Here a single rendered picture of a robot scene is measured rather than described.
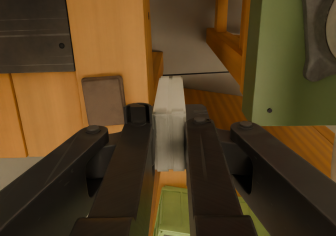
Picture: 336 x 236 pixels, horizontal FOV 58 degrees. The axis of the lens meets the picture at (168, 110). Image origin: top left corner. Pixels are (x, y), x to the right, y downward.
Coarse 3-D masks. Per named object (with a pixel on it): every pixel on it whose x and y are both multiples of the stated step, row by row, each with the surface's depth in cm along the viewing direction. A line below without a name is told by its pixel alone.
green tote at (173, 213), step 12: (168, 192) 77; (180, 192) 77; (168, 204) 72; (180, 204) 73; (240, 204) 77; (156, 216) 80; (168, 216) 68; (180, 216) 69; (252, 216) 73; (156, 228) 78; (168, 228) 64; (180, 228) 65; (264, 228) 70
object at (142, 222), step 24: (144, 120) 13; (120, 144) 11; (144, 144) 11; (120, 168) 9; (144, 168) 9; (120, 192) 8; (144, 192) 9; (96, 216) 7; (120, 216) 7; (144, 216) 9
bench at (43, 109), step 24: (48, 72) 61; (72, 72) 61; (0, 96) 63; (24, 96) 63; (48, 96) 62; (72, 96) 62; (0, 120) 65; (24, 120) 64; (48, 120) 64; (72, 120) 64; (0, 144) 66; (24, 144) 67; (48, 144) 66
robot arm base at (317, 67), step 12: (312, 0) 49; (324, 0) 48; (312, 12) 49; (324, 12) 47; (312, 24) 50; (324, 24) 47; (312, 36) 51; (324, 36) 47; (312, 48) 51; (324, 48) 49; (312, 60) 52; (324, 60) 52; (312, 72) 53; (324, 72) 53
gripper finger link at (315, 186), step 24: (240, 144) 11; (264, 144) 11; (264, 168) 10; (288, 168) 9; (312, 168) 9; (240, 192) 12; (264, 192) 10; (288, 192) 9; (312, 192) 8; (264, 216) 10; (288, 216) 9; (312, 216) 8
